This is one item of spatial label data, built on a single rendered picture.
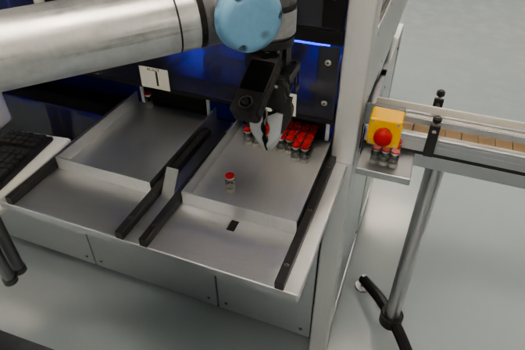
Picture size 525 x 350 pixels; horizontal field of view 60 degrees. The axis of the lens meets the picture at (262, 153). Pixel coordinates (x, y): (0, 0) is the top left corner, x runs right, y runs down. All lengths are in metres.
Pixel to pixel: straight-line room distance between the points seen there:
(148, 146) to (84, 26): 0.75
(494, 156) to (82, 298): 1.59
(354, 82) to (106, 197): 0.60
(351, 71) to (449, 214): 1.52
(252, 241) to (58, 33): 0.59
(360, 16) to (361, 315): 1.27
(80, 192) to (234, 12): 0.73
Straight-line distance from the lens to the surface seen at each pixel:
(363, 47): 0.97
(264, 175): 1.07
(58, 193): 1.13
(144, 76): 1.23
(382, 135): 1.01
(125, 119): 1.33
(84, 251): 2.00
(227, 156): 1.13
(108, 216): 1.03
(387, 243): 2.18
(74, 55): 0.48
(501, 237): 2.40
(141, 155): 1.17
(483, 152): 1.19
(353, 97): 1.02
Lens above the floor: 1.57
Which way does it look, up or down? 37 degrees down
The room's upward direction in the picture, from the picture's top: straight up
